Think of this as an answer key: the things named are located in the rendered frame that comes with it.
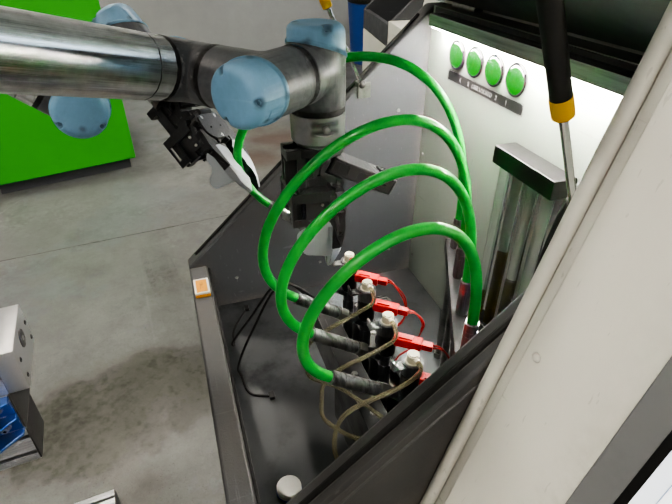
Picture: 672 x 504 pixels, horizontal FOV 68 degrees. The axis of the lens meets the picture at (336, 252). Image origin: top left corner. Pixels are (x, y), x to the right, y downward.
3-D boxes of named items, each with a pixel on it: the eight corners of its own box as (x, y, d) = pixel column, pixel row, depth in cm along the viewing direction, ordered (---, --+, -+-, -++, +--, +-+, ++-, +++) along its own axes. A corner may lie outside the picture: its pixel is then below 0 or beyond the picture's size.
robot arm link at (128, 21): (98, 40, 86) (136, 9, 86) (139, 93, 87) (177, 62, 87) (75, 24, 78) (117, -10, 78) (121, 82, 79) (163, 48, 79)
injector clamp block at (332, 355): (315, 367, 102) (313, 309, 93) (361, 356, 105) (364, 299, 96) (380, 528, 75) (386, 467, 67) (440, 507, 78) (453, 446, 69)
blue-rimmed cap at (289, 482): (274, 483, 81) (273, 478, 80) (298, 476, 82) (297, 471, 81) (280, 506, 78) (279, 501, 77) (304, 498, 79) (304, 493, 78)
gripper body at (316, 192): (281, 209, 79) (276, 135, 72) (333, 201, 81) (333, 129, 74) (294, 234, 73) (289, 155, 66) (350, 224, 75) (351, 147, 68)
